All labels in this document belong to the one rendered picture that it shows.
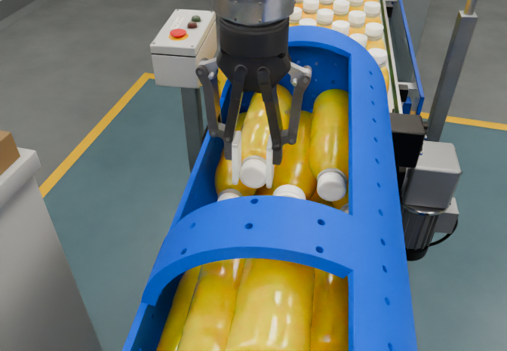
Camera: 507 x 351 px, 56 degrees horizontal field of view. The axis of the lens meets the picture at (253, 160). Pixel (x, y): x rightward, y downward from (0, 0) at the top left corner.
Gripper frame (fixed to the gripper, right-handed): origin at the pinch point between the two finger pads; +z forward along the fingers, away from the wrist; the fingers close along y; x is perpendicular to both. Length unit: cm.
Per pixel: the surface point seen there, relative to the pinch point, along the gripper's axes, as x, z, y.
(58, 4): 320, 116, -218
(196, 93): 49, 21, -22
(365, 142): -1.4, -5.8, 13.7
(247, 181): -0.2, 3.6, -0.8
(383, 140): 2.9, -3.1, 16.5
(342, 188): -0.4, 2.8, 12.1
